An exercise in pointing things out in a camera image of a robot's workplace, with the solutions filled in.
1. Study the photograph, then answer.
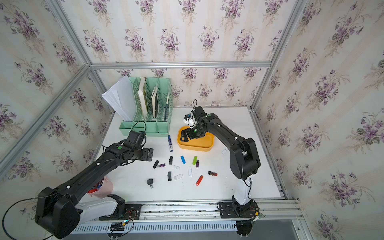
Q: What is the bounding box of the tan notebook in organizer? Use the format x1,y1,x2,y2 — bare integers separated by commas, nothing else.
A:
151,87,158,119

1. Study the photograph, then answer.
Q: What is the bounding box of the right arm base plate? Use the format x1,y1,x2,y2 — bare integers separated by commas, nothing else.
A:
216,201,260,219

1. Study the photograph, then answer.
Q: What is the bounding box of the white slim usb drive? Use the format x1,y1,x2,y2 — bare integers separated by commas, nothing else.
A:
188,167,193,177

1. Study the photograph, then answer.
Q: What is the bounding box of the blue white marker pen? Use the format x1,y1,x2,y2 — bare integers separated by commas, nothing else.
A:
168,135,173,153

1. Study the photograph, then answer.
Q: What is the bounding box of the black oval usb drive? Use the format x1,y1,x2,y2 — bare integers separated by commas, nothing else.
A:
153,160,160,169

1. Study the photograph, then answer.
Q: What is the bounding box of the black round key usb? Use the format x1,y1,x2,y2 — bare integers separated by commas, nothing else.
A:
147,179,154,189

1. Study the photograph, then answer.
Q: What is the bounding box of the white paper stack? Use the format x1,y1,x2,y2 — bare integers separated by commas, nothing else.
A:
102,76,137,122

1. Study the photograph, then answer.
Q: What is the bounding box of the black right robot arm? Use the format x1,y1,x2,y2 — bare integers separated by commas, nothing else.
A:
180,106,261,216

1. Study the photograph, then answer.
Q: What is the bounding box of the black silver swivel usb drive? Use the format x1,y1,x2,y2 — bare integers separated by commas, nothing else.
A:
167,171,172,182

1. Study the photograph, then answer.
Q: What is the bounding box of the pink pen cup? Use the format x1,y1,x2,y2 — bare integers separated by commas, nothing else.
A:
88,177,114,199

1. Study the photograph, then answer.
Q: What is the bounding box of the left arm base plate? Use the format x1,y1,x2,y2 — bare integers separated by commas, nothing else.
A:
98,204,142,221

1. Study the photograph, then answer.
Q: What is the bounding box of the green mesh file organizer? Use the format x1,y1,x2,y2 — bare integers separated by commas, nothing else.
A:
119,77,173,137

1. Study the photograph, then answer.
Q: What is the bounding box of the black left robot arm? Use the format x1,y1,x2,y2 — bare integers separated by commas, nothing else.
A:
35,131,154,239

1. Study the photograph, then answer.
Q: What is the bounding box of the white book in organizer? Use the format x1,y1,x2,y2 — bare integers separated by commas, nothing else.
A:
138,77,148,120

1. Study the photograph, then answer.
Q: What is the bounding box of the red black swivel usb drive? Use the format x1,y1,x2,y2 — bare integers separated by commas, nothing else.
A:
208,171,218,177

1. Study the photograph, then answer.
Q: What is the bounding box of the yellow plastic storage box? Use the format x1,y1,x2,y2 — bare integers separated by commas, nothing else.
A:
177,126,215,152

